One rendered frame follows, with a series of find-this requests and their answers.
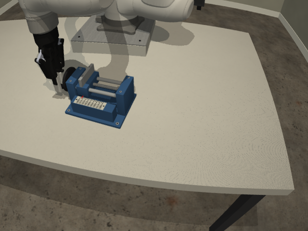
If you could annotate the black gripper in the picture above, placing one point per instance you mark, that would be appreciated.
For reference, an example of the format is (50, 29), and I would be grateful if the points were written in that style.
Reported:
(51, 56)

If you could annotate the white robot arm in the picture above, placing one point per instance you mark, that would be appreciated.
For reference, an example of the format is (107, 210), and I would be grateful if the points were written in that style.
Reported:
(121, 16)

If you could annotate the blue bench vise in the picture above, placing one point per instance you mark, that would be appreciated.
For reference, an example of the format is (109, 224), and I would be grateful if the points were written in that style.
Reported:
(96, 102)

